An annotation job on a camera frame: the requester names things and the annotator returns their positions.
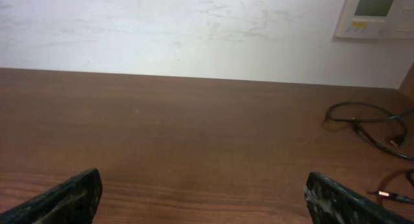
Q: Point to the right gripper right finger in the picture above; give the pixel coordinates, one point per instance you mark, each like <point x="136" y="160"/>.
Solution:
<point x="329" y="202"/>

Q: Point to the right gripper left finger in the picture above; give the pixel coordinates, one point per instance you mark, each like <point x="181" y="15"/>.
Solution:
<point x="74" y="201"/>

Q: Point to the white wall control panel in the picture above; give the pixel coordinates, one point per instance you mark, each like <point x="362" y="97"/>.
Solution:
<point x="376" y="19"/>

